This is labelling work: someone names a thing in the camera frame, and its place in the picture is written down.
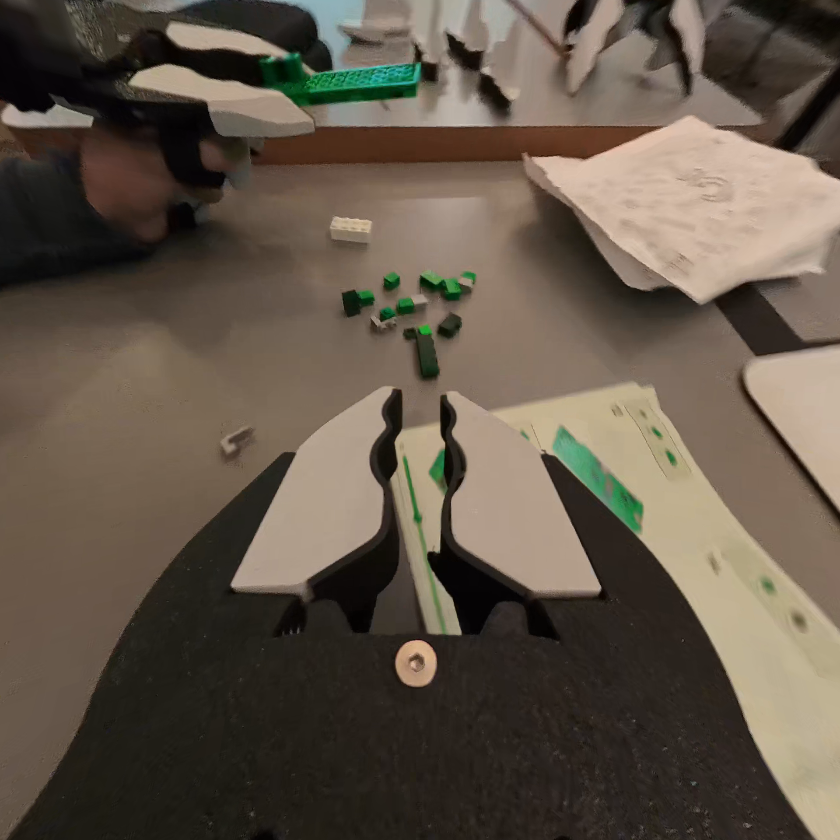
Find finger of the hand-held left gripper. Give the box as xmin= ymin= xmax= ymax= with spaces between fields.
xmin=164 ymin=20 xmax=293 ymax=67
xmin=128 ymin=63 xmax=317 ymax=139

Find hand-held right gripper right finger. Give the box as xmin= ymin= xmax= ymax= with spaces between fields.
xmin=428 ymin=392 xmax=603 ymax=636

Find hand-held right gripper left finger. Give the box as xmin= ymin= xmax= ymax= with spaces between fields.
xmin=230 ymin=386 xmax=403 ymax=634

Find long green brick plate assembly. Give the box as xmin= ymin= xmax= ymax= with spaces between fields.
xmin=259 ymin=54 xmax=421 ymax=107

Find person's left forearm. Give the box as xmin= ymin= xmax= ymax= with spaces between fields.
xmin=0 ymin=154 xmax=158 ymax=286

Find person's left hand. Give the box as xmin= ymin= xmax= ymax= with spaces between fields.
xmin=79 ymin=134 xmax=231 ymax=244

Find pile of tiny green pieces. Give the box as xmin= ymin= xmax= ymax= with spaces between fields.
xmin=341 ymin=269 xmax=478 ymax=380

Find building instruction booklet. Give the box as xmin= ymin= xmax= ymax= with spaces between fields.
xmin=394 ymin=382 xmax=840 ymax=840

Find crumpled white paper bags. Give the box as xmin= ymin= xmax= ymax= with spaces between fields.
xmin=523 ymin=116 xmax=840 ymax=304

